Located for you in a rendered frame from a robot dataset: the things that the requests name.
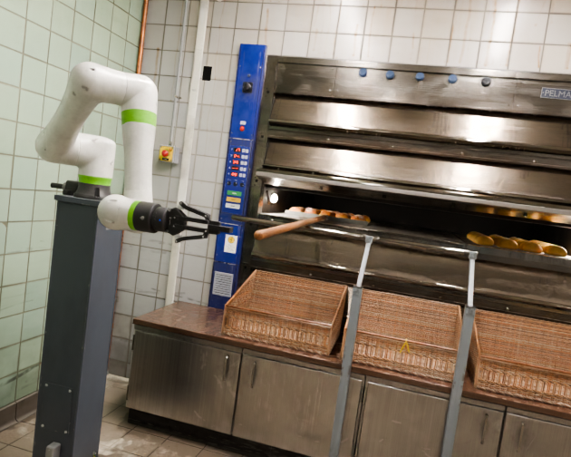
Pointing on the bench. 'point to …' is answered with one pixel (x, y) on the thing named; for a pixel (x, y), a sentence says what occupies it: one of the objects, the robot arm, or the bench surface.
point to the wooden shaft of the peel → (285, 228)
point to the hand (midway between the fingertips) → (220, 228)
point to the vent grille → (222, 284)
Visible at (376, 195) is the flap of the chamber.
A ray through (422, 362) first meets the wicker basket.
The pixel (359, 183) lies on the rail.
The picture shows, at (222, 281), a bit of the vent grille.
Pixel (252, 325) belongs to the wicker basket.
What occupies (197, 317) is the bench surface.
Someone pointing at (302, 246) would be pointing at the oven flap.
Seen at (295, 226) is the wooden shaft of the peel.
